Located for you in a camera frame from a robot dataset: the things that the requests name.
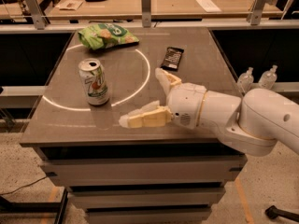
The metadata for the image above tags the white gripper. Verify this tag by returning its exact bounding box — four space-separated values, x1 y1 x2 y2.
119 68 206 129

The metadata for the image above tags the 7up soda can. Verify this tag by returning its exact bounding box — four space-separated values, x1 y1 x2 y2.
78 58 109 105

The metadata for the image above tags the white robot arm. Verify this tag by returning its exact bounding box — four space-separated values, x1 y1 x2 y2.
119 68 299 156

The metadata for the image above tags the dark rxbar chocolate wrapper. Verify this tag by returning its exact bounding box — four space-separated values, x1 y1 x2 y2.
161 47 184 71

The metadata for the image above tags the grey drawer cabinet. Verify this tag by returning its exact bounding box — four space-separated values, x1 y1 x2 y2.
21 27 247 224

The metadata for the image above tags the green chip bag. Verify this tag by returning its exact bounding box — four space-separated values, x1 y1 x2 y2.
78 22 139 50

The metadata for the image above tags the clear bottle left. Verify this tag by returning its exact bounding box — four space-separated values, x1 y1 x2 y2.
237 67 254 93

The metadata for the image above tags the clear bottle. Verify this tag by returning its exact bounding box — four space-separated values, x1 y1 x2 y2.
237 67 254 93
258 65 278 90

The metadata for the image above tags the small white paper note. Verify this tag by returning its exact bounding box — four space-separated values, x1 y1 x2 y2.
196 0 221 12

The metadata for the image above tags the clear bottle right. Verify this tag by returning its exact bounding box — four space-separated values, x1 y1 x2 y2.
258 65 278 90

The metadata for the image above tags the paper packet on desk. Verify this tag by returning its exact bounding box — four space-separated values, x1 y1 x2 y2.
57 0 82 10

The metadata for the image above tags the black chair base leg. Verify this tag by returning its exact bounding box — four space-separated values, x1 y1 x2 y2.
265 205 299 222

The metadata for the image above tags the grey metal bracket centre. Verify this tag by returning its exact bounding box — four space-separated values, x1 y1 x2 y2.
141 0 151 28

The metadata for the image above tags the grey metal bracket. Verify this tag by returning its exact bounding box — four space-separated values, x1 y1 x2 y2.
25 0 47 30
247 0 267 25
141 0 151 28

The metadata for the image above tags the black floor cable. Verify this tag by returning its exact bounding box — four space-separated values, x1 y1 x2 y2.
0 175 49 197

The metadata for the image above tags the grey metal bracket right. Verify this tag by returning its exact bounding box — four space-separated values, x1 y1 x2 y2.
247 0 267 25

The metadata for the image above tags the grey metal bracket left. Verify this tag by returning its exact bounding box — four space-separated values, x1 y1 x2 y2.
25 0 47 30

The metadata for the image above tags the black floor frame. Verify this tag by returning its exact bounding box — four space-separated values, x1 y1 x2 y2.
0 190 68 224

